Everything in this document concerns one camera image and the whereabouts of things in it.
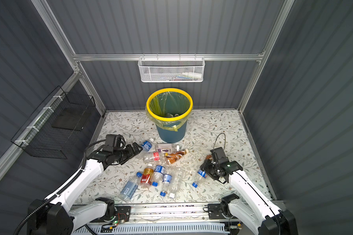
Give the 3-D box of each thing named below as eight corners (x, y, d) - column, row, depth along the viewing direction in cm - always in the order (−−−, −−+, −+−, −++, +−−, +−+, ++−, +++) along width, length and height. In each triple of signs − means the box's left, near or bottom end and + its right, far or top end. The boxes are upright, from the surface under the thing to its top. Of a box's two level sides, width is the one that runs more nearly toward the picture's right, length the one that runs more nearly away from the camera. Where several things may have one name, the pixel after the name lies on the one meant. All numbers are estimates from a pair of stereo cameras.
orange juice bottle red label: (142, 187, 84) (139, 184, 79) (145, 167, 92) (143, 163, 87) (151, 187, 84) (150, 184, 79) (154, 167, 92) (153, 163, 87)
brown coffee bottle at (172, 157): (169, 166, 92) (168, 162, 88) (166, 160, 94) (165, 156, 90) (189, 155, 96) (190, 152, 92) (186, 150, 99) (186, 146, 95)
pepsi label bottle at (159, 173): (151, 185, 84) (150, 183, 80) (156, 168, 90) (155, 164, 87) (161, 187, 83) (160, 184, 79) (165, 169, 90) (164, 166, 86)
